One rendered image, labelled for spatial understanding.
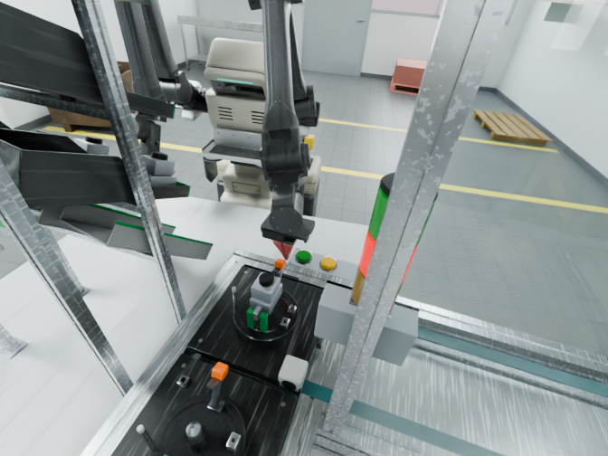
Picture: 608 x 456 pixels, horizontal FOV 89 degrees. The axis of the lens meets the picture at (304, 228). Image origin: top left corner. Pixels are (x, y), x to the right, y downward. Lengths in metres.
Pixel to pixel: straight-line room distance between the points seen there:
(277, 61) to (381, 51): 7.07
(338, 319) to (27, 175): 0.42
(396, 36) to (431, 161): 7.45
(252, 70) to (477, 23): 0.93
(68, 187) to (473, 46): 0.48
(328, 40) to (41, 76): 7.28
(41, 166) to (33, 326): 0.57
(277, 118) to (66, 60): 0.29
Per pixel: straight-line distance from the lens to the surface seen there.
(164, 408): 0.65
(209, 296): 0.77
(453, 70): 0.22
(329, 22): 7.61
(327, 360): 0.72
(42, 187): 0.52
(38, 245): 0.47
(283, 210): 0.51
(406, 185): 0.23
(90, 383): 0.85
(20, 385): 0.92
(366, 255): 0.32
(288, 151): 0.54
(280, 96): 0.59
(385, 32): 7.64
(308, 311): 0.72
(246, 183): 1.33
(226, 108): 1.22
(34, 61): 0.49
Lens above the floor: 1.55
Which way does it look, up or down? 39 degrees down
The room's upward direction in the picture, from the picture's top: 5 degrees clockwise
